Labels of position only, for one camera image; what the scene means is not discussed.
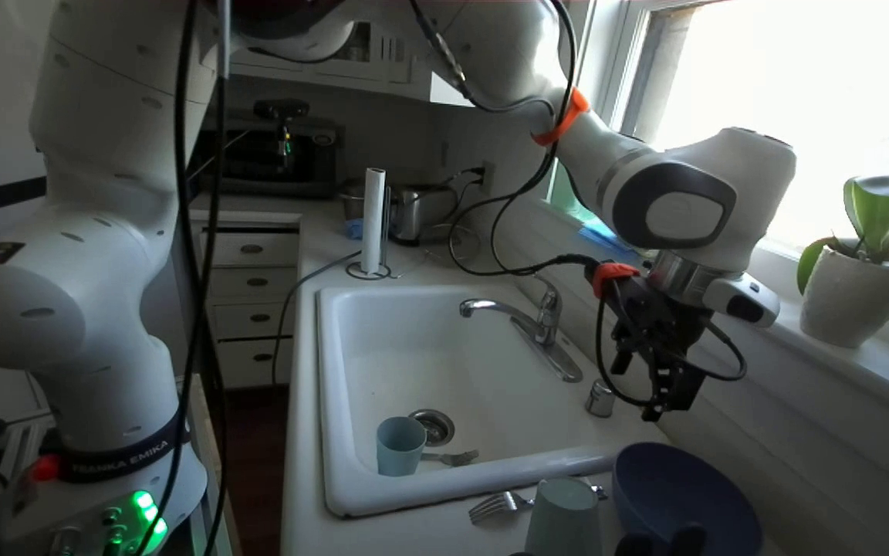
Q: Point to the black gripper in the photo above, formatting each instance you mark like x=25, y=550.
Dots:
x=670, y=313

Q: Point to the dark blue plate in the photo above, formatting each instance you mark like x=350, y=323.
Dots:
x=687, y=499

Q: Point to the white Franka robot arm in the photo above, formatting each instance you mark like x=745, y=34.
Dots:
x=94, y=256

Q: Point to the metal sink sprayer cap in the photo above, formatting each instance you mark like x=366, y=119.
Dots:
x=600, y=396

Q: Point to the white sink basin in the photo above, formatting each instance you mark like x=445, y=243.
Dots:
x=506, y=412

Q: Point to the metal sink drain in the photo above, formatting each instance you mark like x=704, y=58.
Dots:
x=433, y=425

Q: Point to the grey teal cup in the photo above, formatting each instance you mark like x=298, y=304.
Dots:
x=399, y=447

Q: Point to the white container with brown contents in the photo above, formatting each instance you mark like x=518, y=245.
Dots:
x=375, y=216

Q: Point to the chrome faucet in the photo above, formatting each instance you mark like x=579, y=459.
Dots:
x=539, y=327

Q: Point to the blue cloth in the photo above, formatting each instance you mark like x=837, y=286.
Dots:
x=590, y=224

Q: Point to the white plant pot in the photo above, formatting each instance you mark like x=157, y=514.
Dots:
x=855, y=297

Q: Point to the green houseplant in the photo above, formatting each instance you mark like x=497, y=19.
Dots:
x=879, y=211

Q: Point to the metal pot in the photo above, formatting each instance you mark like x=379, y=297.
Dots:
x=417, y=215

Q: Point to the metal paper towel holder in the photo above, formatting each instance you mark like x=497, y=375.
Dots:
x=367, y=271

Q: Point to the white framed window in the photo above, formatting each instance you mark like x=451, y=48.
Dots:
x=826, y=94

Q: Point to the white drawer cabinet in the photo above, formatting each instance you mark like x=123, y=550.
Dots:
x=248, y=297

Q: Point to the black toaster oven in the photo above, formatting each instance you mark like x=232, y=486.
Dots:
x=269, y=154

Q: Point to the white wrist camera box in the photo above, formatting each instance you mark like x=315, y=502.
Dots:
x=745, y=297

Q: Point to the white wall outlet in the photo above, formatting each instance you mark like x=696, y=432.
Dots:
x=477, y=177

